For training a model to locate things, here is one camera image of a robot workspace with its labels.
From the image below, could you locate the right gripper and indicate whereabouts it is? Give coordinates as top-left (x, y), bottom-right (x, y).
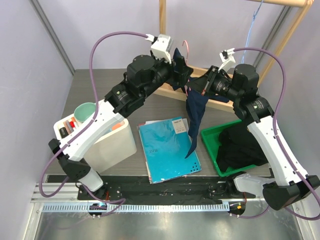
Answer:
top-left (186, 65), bottom-right (242, 103)

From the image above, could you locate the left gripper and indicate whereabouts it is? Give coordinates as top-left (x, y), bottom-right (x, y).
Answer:
top-left (140, 53), bottom-right (193, 99)

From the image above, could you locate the pink hanger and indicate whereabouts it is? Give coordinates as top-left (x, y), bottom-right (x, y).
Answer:
top-left (182, 40), bottom-right (190, 97)

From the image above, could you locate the navy blue t shirt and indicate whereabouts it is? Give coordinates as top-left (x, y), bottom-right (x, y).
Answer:
top-left (171, 47), bottom-right (230, 160)

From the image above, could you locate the black flower print t shirt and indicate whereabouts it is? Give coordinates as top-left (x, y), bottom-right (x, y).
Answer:
top-left (216, 122), bottom-right (268, 172)

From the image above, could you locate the light blue hanger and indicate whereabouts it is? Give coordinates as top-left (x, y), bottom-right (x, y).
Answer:
top-left (245, 0), bottom-right (264, 48)

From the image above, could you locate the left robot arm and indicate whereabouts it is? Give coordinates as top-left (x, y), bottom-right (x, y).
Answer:
top-left (48, 49), bottom-right (194, 200)

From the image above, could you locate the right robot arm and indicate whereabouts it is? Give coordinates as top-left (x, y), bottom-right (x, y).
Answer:
top-left (186, 64), bottom-right (320, 211)

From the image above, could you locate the green plastic tray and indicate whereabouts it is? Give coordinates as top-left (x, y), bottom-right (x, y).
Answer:
top-left (201, 120), bottom-right (258, 177)

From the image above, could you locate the teal notebook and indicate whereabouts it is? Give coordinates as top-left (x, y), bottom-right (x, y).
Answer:
top-left (138, 115), bottom-right (202, 185)

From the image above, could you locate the white storage box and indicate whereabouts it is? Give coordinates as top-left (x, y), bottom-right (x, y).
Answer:
top-left (53, 109), bottom-right (137, 173)

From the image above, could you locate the mint green cup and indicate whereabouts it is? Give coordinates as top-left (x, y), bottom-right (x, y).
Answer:
top-left (73, 102), bottom-right (96, 124)

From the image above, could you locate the wooden clothes rack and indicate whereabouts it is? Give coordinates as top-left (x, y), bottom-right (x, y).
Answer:
top-left (152, 0), bottom-right (314, 113)

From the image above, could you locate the green black highlighter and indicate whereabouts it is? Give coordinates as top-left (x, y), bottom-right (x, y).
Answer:
top-left (58, 126), bottom-right (69, 139)

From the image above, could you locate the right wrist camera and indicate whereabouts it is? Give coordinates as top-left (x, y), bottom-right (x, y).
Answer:
top-left (218, 48), bottom-right (236, 72)

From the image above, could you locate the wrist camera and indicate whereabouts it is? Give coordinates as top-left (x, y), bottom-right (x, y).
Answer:
top-left (146, 34), bottom-right (173, 64)
top-left (218, 48), bottom-right (236, 72)

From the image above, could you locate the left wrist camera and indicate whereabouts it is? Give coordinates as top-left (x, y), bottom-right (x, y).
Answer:
top-left (146, 34), bottom-right (173, 64)

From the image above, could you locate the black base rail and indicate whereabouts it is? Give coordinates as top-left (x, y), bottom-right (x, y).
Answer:
top-left (92, 175), bottom-right (244, 206)

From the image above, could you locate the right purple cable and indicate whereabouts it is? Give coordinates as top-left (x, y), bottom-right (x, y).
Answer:
top-left (232, 47), bottom-right (320, 221)

